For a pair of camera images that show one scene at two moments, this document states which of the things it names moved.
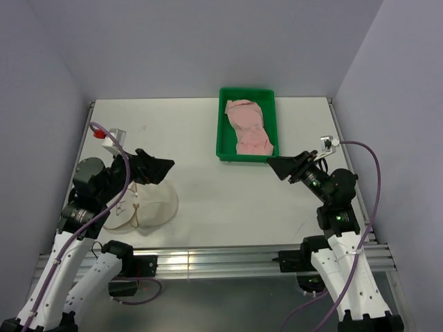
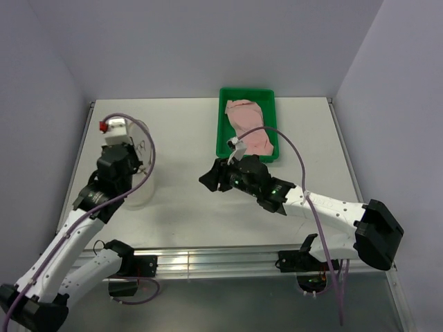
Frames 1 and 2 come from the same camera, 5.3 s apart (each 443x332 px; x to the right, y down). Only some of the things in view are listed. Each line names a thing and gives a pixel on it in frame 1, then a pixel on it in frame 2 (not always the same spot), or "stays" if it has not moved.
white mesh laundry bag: (142, 209) -> (142, 195)
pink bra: (248, 120) stays
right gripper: (294, 165) -> (219, 173)
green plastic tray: (226, 136) stays
